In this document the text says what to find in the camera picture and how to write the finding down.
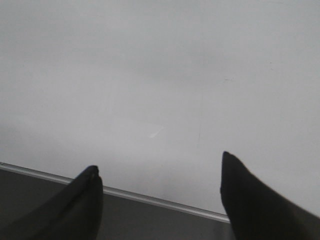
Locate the white whiteboard with aluminium frame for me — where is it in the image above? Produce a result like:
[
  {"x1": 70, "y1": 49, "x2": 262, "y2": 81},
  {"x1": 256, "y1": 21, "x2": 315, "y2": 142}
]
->
[{"x1": 0, "y1": 0, "x2": 320, "y2": 219}]

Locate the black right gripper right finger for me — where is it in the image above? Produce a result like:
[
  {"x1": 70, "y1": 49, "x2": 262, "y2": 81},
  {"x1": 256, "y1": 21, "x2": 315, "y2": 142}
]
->
[{"x1": 220, "y1": 151, "x2": 320, "y2": 240}]

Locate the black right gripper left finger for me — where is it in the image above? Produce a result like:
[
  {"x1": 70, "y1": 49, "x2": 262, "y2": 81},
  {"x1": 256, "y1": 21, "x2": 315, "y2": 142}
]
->
[{"x1": 0, "y1": 165, "x2": 104, "y2": 240}]

